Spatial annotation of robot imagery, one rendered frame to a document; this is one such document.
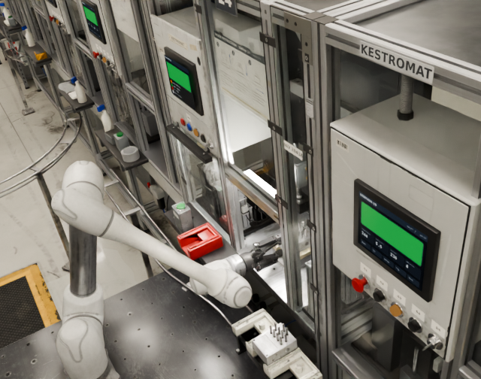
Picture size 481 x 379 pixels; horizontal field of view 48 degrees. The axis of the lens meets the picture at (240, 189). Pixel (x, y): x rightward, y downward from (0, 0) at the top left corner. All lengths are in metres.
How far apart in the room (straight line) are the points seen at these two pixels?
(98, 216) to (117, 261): 2.07
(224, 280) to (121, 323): 0.74
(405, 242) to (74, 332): 1.32
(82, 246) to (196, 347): 0.63
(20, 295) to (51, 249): 0.47
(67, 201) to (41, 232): 2.60
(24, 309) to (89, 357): 1.66
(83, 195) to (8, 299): 2.16
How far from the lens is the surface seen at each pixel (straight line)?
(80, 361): 2.15
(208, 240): 2.30
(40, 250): 4.19
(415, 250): 1.22
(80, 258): 2.10
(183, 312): 2.43
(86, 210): 1.78
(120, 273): 3.75
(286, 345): 1.93
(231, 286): 1.85
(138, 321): 2.45
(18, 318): 3.72
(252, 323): 2.08
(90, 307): 2.24
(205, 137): 2.08
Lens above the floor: 2.44
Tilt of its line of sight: 35 degrees down
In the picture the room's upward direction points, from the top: 8 degrees counter-clockwise
